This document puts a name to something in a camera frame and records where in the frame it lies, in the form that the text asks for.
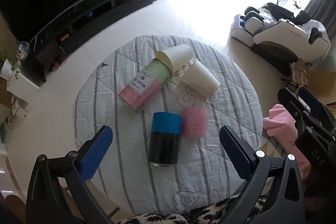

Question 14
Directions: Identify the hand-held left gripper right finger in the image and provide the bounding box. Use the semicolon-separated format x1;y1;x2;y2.
219;125;306;224

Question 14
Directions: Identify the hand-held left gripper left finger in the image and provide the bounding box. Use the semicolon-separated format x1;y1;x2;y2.
25;125;114;224

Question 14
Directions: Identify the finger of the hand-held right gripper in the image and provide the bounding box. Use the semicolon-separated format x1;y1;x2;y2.
277;88;314;132
298;86;334;132

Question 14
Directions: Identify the white paper cup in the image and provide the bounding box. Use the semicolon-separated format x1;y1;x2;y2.
155;43;193;74
180;61;221;98

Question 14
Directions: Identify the pink cup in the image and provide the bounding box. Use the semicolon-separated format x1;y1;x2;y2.
182;106;208;138

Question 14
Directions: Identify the pink cloth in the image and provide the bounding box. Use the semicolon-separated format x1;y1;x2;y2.
262;104;310;180

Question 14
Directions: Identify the striped grey quilted blanket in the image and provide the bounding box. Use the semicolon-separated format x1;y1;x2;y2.
74;35;263;216

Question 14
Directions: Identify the yellow patterned cushion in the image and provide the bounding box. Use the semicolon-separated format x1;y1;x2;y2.
258;132;279;163

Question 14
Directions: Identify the tan bag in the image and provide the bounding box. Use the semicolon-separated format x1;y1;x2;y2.
289;58;313;88

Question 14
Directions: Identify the black can with blue lid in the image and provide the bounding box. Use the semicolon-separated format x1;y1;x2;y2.
147;112;183;167

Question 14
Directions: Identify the white and black massage chair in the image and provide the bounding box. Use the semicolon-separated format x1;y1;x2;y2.
230;2;332;77

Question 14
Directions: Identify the black and white patterned rug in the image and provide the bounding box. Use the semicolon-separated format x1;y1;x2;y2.
117;196;269;224

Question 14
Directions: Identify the green and pink jar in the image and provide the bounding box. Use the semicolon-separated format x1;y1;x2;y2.
117;58;172;114

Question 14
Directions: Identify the grey curtain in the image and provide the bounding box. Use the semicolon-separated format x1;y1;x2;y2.
305;0;336;31

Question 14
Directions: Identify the white side cabinet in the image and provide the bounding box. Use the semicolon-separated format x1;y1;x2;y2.
6;67;42;100

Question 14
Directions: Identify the trailing green plant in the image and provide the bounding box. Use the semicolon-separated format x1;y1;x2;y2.
0;50;22;81

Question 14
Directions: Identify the round decorative plate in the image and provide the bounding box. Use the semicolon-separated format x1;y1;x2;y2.
15;41;30;60

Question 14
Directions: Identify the black television stand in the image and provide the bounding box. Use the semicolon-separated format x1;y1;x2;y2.
20;0;160;84

